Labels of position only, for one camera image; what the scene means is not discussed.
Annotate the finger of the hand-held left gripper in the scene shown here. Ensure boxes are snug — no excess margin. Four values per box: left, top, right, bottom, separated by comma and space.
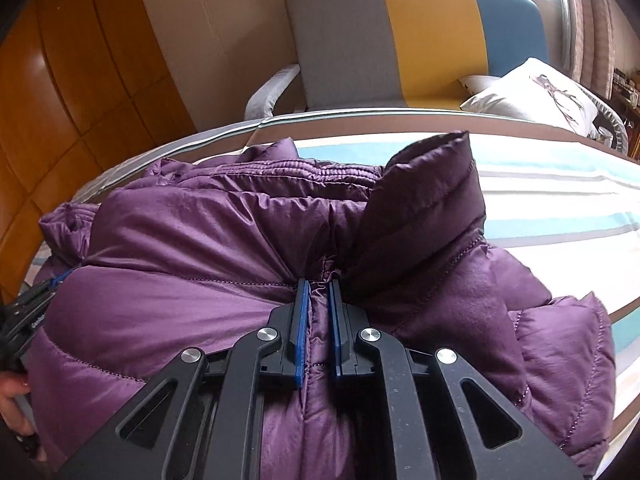
12, 267, 76, 318

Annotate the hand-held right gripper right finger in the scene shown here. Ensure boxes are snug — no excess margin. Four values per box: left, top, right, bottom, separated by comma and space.
327, 280, 584, 480

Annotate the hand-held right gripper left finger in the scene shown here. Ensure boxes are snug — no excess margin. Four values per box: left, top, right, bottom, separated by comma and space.
57, 279, 312, 480

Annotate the purple puffer jacket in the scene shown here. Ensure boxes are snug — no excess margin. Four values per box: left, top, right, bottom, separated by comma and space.
22, 130, 619, 480

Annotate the person's left hand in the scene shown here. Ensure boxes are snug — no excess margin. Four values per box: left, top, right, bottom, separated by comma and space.
0, 372, 40, 437

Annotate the wooden wardrobe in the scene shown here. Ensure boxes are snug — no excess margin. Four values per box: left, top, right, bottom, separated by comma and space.
0, 0, 197, 306

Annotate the striped bed sheet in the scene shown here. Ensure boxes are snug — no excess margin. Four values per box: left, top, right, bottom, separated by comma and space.
20, 112, 640, 443

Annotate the grey pillow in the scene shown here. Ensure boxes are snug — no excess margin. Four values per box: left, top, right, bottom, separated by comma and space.
458, 75, 501, 95

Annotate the grey yellow blue headboard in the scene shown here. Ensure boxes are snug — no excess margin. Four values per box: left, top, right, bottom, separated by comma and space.
285, 0, 552, 111

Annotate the white printed pillow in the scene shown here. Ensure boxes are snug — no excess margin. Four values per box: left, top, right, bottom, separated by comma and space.
459, 57, 602, 137

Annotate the cluttered wooden desk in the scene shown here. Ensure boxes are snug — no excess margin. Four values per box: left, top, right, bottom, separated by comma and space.
611, 66, 640, 113

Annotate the beige patterned curtain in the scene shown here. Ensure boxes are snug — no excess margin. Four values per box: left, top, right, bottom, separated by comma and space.
562, 0, 617, 102

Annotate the grey padded bed rail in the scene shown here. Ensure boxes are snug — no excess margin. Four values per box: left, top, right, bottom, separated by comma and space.
589, 99, 632, 153
244, 63, 302, 122

